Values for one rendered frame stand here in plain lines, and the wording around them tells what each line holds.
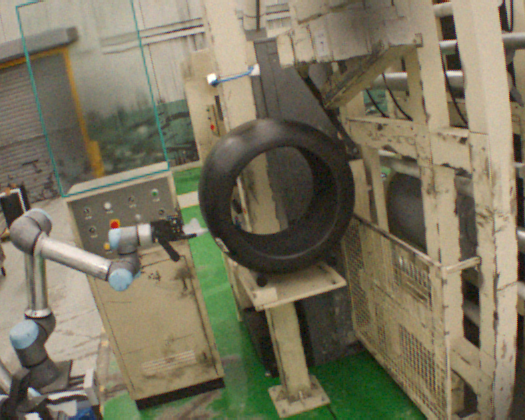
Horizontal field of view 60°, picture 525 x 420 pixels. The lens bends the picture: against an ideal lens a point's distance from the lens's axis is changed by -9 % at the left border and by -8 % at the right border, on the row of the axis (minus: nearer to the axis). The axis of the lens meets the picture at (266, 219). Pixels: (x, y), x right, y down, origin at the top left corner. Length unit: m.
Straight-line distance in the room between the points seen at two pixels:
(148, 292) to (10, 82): 9.14
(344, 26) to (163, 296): 1.64
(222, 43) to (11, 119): 9.49
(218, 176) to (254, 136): 0.18
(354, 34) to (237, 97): 0.70
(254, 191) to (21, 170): 9.53
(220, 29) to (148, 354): 1.68
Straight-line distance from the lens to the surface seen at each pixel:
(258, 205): 2.15
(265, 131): 1.72
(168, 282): 2.55
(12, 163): 11.41
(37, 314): 2.03
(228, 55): 2.08
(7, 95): 11.34
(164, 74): 10.96
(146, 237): 1.80
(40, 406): 1.19
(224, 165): 1.70
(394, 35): 1.51
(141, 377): 2.80
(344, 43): 1.55
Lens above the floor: 1.65
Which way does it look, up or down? 17 degrees down
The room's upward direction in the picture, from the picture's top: 12 degrees counter-clockwise
